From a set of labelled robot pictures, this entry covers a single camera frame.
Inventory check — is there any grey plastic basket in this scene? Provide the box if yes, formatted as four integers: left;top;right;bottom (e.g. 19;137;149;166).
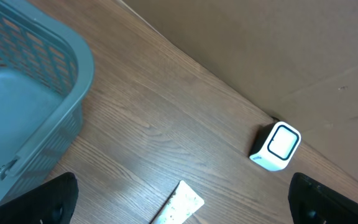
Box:
0;1;94;205

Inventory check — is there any white barcode scanner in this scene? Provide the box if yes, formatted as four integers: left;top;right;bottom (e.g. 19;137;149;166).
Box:
249;121;301;172

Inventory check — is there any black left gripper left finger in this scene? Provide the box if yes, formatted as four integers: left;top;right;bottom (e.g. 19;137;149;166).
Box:
0;172;79;224

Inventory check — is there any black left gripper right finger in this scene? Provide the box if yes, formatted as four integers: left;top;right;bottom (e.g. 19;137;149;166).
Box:
288;172;358;224

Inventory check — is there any white cream tube gold cap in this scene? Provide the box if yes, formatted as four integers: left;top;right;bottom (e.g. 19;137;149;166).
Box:
152;180;204;224

